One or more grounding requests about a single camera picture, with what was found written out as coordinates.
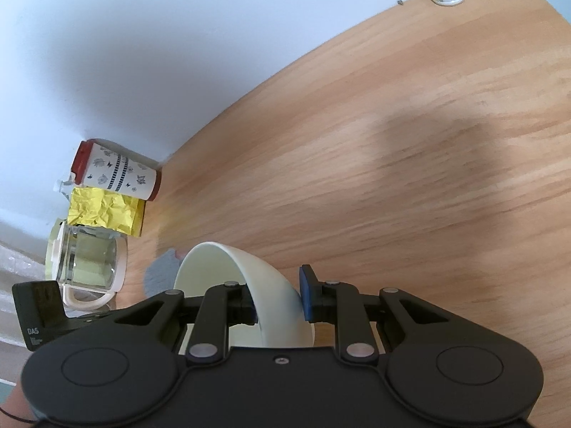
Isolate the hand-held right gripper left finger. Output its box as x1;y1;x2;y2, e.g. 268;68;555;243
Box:
113;280;260;364

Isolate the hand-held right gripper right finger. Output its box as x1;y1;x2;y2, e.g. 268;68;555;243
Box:
299;264;451;364

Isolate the white bowl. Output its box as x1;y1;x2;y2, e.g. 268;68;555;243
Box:
173;241;317;349

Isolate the grey cleaning cloth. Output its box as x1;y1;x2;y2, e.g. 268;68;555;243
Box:
143;247;185;297

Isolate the person's left forearm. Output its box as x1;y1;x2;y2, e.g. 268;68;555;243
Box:
0;382;37;426

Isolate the crumpled yellow packet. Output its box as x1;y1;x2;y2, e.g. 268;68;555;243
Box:
67;187;146;237

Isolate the white patterned tumbler red lid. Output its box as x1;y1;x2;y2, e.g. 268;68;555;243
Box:
71;139;162;202

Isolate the glass pitcher with white handle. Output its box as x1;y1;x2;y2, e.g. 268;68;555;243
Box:
46;218;130;313

